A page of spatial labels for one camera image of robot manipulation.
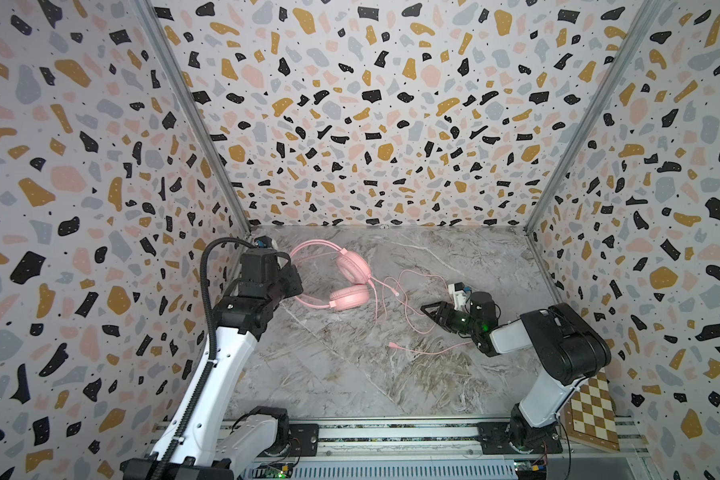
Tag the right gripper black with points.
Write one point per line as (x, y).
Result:
(450, 315)

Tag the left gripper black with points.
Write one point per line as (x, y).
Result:
(295, 286)

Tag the pink headphones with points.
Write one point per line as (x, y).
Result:
(352, 283)

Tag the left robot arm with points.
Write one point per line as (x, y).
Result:
(190, 447)

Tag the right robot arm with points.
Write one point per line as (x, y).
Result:
(568, 348)

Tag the wooden chessboard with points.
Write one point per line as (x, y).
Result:
(589, 416)

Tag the right circuit board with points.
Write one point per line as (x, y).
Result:
(528, 470)

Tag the circuit board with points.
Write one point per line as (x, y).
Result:
(528, 470)
(275, 471)

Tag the left circuit board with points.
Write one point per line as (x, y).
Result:
(275, 471)

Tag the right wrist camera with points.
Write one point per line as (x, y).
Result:
(460, 294)

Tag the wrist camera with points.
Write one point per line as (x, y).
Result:
(264, 242)
(460, 294)

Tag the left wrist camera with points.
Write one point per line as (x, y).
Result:
(264, 242)

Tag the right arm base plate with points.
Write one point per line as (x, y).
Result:
(508, 438)

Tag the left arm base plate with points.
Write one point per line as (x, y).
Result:
(296, 440)

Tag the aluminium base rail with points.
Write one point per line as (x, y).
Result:
(452, 437)

